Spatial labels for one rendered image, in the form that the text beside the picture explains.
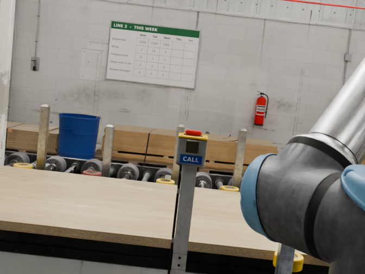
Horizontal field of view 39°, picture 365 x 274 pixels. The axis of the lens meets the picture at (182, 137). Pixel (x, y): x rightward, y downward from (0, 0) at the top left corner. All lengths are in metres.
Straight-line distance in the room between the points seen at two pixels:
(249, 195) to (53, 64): 7.94
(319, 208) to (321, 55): 8.06
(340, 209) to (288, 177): 0.09
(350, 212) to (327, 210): 0.03
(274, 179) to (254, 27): 7.81
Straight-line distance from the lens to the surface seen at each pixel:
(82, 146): 6.78
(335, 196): 0.64
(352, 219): 0.62
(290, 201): 0.67
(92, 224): 1.56
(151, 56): 8.34
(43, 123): 2.42
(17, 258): 1.61
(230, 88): 8.40
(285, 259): 1.32
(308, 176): 0.68
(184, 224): 1.27
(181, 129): 2.33
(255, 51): 8.45
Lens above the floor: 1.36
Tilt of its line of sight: 7 degrees down
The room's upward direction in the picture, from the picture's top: 6 degrees clockwise
